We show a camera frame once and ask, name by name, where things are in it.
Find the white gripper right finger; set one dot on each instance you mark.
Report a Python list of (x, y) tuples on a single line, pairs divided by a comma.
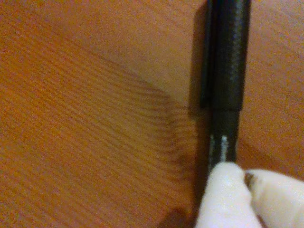
[(278, 202)]

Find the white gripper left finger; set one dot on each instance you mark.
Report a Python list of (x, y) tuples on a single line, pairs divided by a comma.
[(223, 199)]

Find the black pen with red ends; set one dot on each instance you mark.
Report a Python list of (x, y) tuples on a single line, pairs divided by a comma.
[(230, 59)]

